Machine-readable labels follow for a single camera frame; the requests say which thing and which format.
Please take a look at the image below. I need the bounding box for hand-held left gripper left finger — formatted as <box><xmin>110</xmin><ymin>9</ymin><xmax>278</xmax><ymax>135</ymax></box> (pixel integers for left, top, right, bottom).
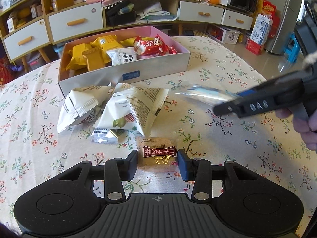
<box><xmin>56</xmin><ymin>150</ymin><xmax>139</xmax><ymax>203</ymax></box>

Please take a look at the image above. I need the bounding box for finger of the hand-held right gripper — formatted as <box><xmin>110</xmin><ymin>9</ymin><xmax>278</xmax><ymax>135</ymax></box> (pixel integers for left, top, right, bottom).
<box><xmin>234</xmin><ymin>69</ymin><xmax>309</xmax><ymax>100</ymax></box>
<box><xmin>213</xmin><ymin>98</ymin><xmax>248</xmax><ymax>117</ymax></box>

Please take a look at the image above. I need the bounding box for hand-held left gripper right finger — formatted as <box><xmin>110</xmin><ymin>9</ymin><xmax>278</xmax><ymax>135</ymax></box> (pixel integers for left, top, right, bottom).
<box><xmin>177</xmin><ymin>149</ymin><xmax>260</xmax><ymax>202</ymax></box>

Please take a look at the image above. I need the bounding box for brown jerky packet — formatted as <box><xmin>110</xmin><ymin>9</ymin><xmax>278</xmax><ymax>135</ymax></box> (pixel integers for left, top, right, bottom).
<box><xmin>137</xmin><ymin>136</ymin><xmax>179</xmax><ymax>174</ymax></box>

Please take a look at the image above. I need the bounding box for clear blue snack packet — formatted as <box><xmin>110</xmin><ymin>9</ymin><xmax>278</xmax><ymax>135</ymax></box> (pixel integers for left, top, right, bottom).
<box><xmin>173</xmin><ymin>84</ymin><xmax>240</xmax><ymax>105</ymax></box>

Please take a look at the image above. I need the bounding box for pink cardboard box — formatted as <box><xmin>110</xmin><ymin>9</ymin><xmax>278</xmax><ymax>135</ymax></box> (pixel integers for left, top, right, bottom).
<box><xmin>57</xmin><ymin>25</ymin><xmax>191</xmax><ymax>99</ymax></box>

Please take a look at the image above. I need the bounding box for red candy packet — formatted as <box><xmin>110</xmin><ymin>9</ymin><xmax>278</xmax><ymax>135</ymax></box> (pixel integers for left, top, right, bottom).
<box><xmin>134</xmin><ymin>34</ymin><xmax>178</xmax><ymax>57</ymax></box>

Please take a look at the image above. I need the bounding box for small white snack packet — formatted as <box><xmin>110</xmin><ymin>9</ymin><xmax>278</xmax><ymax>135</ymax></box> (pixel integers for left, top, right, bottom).
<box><xmin>106</xmin><ymin>47</ymin><xmax>138</xmax><ymax>66</ymax></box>

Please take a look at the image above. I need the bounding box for mustard square snack packet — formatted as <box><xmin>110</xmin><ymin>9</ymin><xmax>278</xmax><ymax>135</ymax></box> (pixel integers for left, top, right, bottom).
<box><xmin>82</xmin><ymin>47</ymin><xmax>107</xmax><ymax>72</ymax></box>

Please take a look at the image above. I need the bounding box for yellow snack packet blue logo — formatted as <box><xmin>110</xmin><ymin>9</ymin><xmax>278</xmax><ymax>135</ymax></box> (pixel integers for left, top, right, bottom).
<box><xmin>90</xmin><ymin>35</ymin><xmax>123</xmax><ymax>64</ymax></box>

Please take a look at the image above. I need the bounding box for person's right hand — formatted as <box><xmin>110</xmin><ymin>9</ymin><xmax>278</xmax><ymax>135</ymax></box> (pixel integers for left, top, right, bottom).
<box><xmin>275</xmin><ymin>101</ymin><xmax>317</xmax><ymax>152</ymax></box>

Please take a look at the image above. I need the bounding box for floral tablecloth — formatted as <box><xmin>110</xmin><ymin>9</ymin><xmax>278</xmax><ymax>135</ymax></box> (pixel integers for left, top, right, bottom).
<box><xmin>0</xmin><ymin>35</ymin><xmax>317</xmax><ymax>228</ymax></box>

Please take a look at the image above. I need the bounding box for blue stool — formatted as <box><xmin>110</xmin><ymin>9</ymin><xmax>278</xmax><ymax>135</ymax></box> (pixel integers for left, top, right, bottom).
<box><xmin>285</xmin><ymin>33</ymin><xmax>302</xmax><ymax>64</ymax></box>

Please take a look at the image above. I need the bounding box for red flat box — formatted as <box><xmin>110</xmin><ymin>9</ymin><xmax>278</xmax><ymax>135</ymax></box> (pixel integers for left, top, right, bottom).
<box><xmin>245</xmin><ymin>38</ymin><xmax>267</xmax><ymax>55</ymax></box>

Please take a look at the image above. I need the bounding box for silver chocolate packet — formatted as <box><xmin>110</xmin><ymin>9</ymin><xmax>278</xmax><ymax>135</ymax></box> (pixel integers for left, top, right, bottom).
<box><xmin>90</xmin><ymin>126</ymin><xmax>120</xmax><ymax>145</ymax></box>

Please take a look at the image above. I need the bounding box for blue white carton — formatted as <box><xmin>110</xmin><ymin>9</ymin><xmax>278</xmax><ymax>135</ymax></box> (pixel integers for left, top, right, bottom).
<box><xmin>249</xmin><ymin>13</ymin><xmax>273</xmax><ymax>46</ymax></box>

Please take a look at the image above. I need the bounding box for white patterned box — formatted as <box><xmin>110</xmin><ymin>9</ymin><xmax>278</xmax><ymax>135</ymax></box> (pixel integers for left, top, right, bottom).
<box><xmin>222</xmin><ymin>26</ymin><xmax>242</xmax><ymax>44</ymax></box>

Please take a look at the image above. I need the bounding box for white nut snack packet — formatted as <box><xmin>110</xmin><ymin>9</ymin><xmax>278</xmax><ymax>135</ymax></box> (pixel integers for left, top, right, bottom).
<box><xmin>95</xmin><ymin>83</ymin><xmax>170</xmax><ymax>138</ymax></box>

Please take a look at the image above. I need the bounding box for red gift box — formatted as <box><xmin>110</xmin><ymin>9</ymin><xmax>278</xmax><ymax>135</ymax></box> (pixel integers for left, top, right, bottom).
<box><xmin>258</xmin><ymin>0</ymin><xmax>277</xmax><ymax>18</ymax></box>

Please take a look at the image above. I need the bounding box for white snack packet serrated edge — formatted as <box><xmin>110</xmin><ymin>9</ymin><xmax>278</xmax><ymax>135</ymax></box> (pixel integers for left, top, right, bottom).
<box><xmin>57</xmin><ymin>89</ymin><xmax>98</xmax><ymax>133</ymax></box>

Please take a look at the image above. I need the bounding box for plain white snack packet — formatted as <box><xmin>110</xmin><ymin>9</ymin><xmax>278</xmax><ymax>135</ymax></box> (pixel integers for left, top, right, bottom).
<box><xmin>72</xmin><ymin>83</ymin><xmax>113</xmax><ymax>105</ymax></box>

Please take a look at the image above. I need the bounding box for pile of white papers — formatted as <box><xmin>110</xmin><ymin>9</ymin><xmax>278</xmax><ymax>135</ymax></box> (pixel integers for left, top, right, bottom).
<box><xmin>139</xmin><ymin>2</ymin><xmax>179</xmax><ymax>22</ymax></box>

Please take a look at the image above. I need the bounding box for low wooden cabinet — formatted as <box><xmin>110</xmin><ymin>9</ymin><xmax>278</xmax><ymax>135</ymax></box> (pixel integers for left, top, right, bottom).
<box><xmin>103</xmin><ymin>0</ymin><xmax>255</xmax><ymax>38</ymax></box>

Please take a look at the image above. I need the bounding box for crumpled yellow snack pack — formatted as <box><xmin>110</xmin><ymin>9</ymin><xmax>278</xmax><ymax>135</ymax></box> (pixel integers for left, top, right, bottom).
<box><xmin>66</xmin><ymin>43</ymin><xmax>91</xmax><ymax>71</ymax></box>

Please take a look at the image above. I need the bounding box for clear storage bin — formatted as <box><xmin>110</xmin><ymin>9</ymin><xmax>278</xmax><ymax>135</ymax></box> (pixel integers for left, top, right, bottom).
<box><xmin>25</xmin><ymin>52</ymin><xmax>46</xmax><ymax>71</ymax></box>

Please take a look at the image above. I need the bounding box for black storage box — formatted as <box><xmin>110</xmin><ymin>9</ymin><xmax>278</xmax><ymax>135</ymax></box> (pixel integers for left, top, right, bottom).
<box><xmin>106</xmin><ymin>4</ymin><xmax>137</xmax><ymax>27</ymax></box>

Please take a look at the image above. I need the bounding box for small cardboard box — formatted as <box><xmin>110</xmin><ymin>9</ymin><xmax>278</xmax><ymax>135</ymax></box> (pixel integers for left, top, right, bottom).
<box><xmin>52</xmin><ymin>0</ymin><xmax>74</xmax><ymax>12</ymax></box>

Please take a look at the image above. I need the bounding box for wooden shelf cabinet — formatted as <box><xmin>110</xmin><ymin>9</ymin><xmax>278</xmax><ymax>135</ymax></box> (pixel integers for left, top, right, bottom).
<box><xmin>0</xmin><ymin>0</ymin><xmax>105</xmax><ymax>65</ymax></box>

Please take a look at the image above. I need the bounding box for white drawer orange handle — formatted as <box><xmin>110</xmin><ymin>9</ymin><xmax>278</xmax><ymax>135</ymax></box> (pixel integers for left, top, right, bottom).
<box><xmin>222</xmin><ymin>9</ymin><xmax>254</xmax><ymax>30</ymax></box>
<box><xmin>2</xmin><ymin>18</ymin><xmax>51</xmax><ymax>62</ymax></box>
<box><xmin>177</xmin><ymin>1</ymin><xmax>225</xmax><ymax>24</ymax></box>
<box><xmin>48</xmin><ymin>4</ymin><xmax>105</xmax><ymax>43</ymax></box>

